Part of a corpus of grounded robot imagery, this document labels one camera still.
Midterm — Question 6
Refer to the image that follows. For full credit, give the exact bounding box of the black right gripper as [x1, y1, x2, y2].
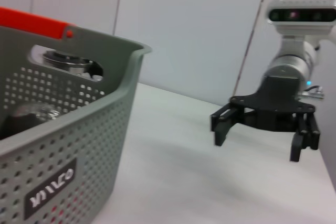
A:
[209, 76, 321, 163]

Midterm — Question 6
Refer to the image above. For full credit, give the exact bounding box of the glass teacup black base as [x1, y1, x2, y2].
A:
[1, 102, 61, 141]

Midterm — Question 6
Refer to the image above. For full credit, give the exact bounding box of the grey perforated storage bin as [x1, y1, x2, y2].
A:
[0, 26, 153, 224]

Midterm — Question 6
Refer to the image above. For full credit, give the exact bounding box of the glass teapot black lid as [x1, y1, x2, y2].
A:
[41, 50, 105, 82]

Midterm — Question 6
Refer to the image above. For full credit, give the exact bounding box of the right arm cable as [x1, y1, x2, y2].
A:
[298, 84, 326, 101]

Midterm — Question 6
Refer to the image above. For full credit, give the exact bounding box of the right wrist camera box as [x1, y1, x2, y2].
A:
[267, 0, 336, 36]

